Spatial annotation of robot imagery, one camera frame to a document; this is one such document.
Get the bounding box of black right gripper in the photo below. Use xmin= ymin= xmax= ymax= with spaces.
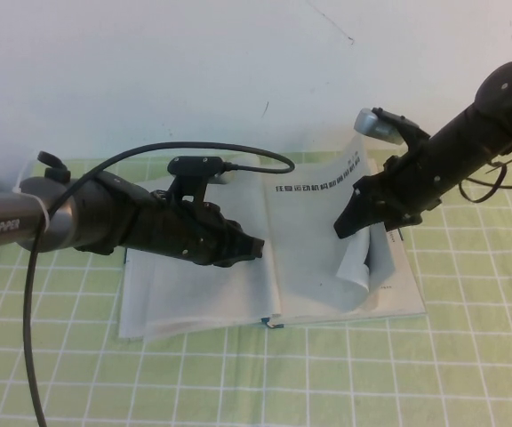
xmin=333 ymin=146 xmax=444 ymax=240

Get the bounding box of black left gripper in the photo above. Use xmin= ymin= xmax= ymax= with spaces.
xmin=138 ymin=190 xmax=266 ymax=269

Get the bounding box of white-paged book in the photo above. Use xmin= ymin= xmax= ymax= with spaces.
xmin=116 ymin=133 xmax=428 ymax=344

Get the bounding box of green white-checked tablecloth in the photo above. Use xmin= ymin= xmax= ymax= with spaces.
xmin=0 ymin=149 xmax=512 ymax=427

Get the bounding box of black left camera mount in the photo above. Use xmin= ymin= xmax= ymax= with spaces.
xmin=165 ymin=155 xmax=225 ymax=213

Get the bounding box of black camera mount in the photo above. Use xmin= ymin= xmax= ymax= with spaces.
xmin=371 ymin=106 xmax=433 ymax=155
xmin=165 ymin=155 xmax=225 ymax=213

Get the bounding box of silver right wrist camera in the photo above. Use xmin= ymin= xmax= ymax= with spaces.
xmin=354 ymin=108 xmax=406 ymax=146

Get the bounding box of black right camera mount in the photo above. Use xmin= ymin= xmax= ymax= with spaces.
xmin=371 ymin=106 xmax=433 ymax=155

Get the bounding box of thin black cable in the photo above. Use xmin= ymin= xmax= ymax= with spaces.
xmin=458 ymin=146 xmax=512 ymax=205

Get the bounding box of white cable tie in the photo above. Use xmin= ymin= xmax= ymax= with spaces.
xmin=12 ymin=185 xmax=53 ymax=229

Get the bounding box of black strap loop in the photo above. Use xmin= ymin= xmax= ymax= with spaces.
xmin=36 ymin=150 xmax=71 ymax=182

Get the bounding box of thick black camera cable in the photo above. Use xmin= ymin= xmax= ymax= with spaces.
xmin=23 ymin=141 xmax=297 ymax=427

